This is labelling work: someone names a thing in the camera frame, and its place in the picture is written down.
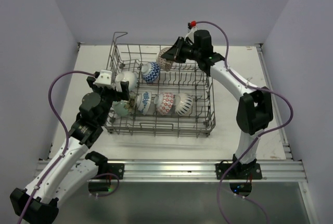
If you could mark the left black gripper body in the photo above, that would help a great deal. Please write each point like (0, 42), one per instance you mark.
(107, 95)

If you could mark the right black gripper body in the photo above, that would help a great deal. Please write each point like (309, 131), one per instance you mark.
(188, 51)

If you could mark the brown dotted ceramic bowl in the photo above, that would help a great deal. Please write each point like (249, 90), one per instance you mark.
(164, 64)

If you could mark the blue zigzag ceramic bowl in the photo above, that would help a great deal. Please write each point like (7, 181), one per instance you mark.
(150, 72)

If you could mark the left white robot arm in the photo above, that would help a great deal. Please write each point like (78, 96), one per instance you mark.
(73, 165)

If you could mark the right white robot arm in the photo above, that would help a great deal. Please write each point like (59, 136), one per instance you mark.
(254, 112)

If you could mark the brown floral ceramic bowl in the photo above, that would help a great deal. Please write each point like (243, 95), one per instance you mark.
(130, 105)

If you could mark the pale green ceramic bowl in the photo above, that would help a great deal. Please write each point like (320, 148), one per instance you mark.
(121, 108)

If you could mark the white ribbed ceramic bowl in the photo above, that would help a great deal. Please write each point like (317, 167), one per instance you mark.
(126, 76)

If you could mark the blue floral white bowl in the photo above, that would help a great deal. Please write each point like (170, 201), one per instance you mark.
(143, 101)

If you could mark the red diamond pattern bowl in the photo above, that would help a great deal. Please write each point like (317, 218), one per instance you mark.
(164, 102)

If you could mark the white bowl dark stripes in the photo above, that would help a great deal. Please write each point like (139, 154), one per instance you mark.
(183, 103)

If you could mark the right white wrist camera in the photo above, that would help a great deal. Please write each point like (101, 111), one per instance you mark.
(192, 28)

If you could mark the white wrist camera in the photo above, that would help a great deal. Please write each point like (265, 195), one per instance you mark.
(105, 79)
(192, 28)

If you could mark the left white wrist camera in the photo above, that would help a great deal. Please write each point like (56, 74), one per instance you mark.
(105, 79)

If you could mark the grey wire dish rack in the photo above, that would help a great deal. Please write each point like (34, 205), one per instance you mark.
(182, 78)

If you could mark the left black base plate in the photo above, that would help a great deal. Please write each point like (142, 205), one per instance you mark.
(117, 169)

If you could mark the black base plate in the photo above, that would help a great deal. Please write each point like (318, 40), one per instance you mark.
(117, 169)
(239, 171)

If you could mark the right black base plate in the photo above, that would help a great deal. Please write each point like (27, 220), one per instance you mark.
(239, 171)

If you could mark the aluminium mounting rail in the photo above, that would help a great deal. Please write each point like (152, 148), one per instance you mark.
(204, 171)

